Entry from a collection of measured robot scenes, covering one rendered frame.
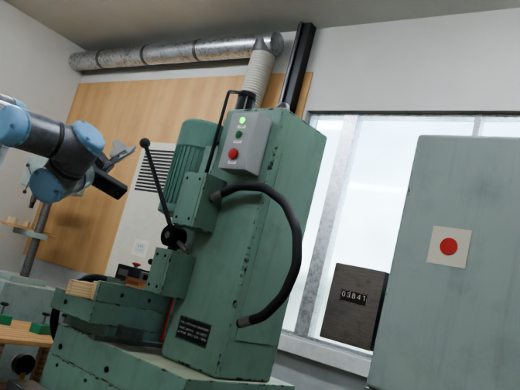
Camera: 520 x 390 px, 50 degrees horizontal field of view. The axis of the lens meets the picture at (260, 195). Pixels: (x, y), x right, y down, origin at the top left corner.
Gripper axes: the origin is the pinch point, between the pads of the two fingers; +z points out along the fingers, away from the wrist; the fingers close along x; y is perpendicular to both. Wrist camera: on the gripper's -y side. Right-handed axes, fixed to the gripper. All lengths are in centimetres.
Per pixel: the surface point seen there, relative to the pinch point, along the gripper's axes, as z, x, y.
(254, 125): -9.9, -42.7, -19.4
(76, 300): -25.4, 25.2, -23.1
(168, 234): -14.9, -4.7, -26.0
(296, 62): 193, -27, 7
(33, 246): 158, 187, 34
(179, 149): 11.5, -12.2, -7.5
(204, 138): 12.0, -21.0, -10.2
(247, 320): -34, -17, -54
